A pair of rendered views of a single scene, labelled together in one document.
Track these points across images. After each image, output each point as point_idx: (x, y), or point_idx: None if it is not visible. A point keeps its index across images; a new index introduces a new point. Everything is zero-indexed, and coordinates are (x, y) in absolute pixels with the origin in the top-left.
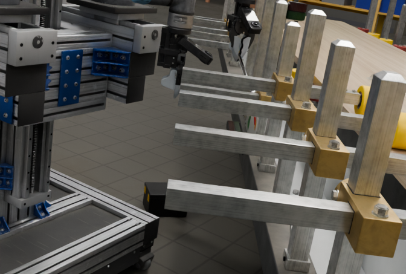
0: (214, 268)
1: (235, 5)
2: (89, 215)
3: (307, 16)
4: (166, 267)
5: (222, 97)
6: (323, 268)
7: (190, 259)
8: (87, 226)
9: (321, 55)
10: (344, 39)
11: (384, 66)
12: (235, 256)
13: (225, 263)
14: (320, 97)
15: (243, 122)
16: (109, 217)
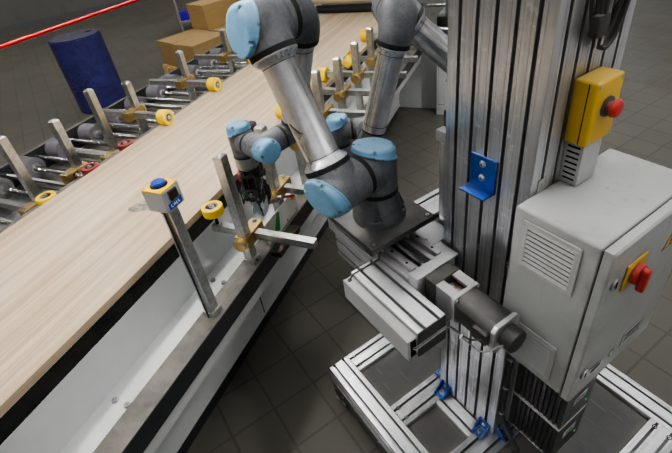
0: (279, 392)
1: (253, 178)
2: (395, 384)
3: (318, 73)
4: (322, 398)
5: (359, 110)
6: None
7: (294, 408)
8: (398, 364)
9: (77, 291)
10: (335, 57)
11: (34, 265)
12: (247, 410)
13: (264, 399)
14: (341, 78)
15: (266, 251)
16: (375, 380)
